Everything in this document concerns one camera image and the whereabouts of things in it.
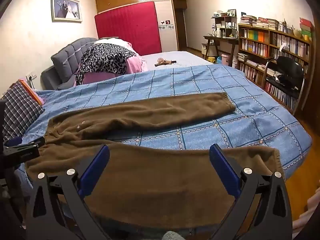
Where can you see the wall socket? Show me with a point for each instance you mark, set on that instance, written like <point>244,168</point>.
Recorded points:
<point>31,76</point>

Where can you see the blue basin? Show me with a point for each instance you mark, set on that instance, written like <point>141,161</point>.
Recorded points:
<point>219,60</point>

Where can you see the small cubby shelf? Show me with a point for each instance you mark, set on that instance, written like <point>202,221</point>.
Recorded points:
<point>225,22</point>

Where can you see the pink quilt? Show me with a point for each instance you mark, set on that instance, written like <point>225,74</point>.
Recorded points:
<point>135,65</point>

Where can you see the brown handheld device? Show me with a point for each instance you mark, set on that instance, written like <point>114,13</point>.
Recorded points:
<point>165,62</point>

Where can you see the leopard print cloth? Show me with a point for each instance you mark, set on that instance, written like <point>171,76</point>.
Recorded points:
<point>105,57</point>

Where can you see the blue checked blanket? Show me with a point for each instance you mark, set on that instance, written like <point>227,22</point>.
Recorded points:
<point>175,85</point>

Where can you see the stack of books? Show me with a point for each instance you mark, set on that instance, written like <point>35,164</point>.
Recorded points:
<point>260,22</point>

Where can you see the wooden doorway frame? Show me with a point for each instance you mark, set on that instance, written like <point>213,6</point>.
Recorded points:
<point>180,25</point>

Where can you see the white bed sheet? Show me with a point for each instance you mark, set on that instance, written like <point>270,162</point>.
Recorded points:
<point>185,57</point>

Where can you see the wooden desk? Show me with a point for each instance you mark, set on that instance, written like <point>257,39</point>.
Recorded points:
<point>220,38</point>

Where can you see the wooden bookshelf with books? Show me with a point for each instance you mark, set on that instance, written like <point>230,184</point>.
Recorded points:
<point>255,42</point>

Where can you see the person's right hand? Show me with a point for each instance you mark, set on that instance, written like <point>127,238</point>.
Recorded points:
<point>174,236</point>

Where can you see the brown fleece pants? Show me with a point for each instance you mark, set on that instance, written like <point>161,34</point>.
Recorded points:
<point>150,175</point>

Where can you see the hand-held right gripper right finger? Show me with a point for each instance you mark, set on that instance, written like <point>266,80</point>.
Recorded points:
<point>223,167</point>

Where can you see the white cloth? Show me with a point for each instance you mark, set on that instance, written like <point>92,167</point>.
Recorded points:
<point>110,40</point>

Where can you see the dark plaid pillow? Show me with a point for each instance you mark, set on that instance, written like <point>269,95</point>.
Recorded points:
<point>20,107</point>

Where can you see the pink bin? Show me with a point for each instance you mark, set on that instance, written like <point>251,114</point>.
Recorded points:
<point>226,60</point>

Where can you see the colourful boxes stack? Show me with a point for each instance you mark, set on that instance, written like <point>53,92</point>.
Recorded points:
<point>305,28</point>

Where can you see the grey tufted headboard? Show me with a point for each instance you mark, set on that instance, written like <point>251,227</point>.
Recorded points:
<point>65,55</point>

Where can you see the black chair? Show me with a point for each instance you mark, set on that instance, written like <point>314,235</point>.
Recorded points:
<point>287,65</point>

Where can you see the orange pink folded cloth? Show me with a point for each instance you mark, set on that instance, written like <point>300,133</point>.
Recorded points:
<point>32,92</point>

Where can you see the framed wall photo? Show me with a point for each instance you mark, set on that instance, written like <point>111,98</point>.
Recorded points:
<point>66,7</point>

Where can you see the red headboard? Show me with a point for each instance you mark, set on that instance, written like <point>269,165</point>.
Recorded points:
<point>127,25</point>

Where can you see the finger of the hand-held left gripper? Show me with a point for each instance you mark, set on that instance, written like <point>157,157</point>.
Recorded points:
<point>25,152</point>

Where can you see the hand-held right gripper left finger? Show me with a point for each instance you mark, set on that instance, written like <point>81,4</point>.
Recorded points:
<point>96,167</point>

